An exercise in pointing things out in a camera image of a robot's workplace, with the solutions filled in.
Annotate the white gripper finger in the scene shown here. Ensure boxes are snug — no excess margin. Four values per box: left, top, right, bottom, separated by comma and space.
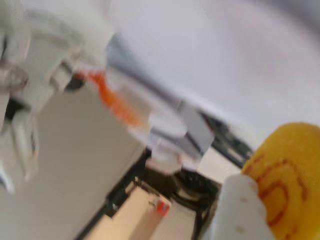
209, 173, 276, 240

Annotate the small red clip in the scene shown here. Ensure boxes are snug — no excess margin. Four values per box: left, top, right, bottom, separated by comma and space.
154, 197, 172, 217

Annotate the yellow egg sushi toy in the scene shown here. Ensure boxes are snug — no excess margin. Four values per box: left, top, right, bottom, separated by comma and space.
240, 121, 320, 240

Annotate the white grey box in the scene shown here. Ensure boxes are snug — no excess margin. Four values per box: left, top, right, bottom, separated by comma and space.
147, 98, 216, 163

